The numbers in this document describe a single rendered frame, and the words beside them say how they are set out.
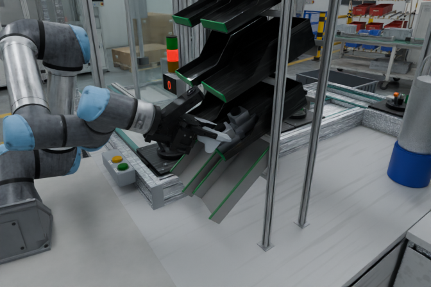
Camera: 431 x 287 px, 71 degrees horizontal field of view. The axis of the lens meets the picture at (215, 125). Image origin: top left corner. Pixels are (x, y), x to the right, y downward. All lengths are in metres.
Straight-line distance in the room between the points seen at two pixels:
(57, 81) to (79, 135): 0.37
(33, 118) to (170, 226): 0.58
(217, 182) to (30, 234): 0.57
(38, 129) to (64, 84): 0.38
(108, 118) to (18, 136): 0.17
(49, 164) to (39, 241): 0.25
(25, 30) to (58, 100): 0.23
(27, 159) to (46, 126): 0.46
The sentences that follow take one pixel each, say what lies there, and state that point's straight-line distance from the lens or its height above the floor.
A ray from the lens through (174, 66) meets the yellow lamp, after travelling 1.37.
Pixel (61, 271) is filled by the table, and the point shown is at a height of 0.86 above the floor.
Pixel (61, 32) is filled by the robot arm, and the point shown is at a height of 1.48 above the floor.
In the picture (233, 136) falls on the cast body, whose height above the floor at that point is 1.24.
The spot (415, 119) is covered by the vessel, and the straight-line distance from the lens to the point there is 1.38.
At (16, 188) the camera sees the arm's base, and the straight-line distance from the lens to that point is 1.14.
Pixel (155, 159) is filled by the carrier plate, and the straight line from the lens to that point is 1.25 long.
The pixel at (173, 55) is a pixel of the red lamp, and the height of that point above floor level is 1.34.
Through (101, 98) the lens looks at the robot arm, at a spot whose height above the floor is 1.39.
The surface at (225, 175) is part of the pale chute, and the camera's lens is 0.95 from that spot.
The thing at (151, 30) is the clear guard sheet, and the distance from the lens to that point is 1.63.
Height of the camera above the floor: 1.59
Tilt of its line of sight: 24 degrees down
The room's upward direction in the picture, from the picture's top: straight up
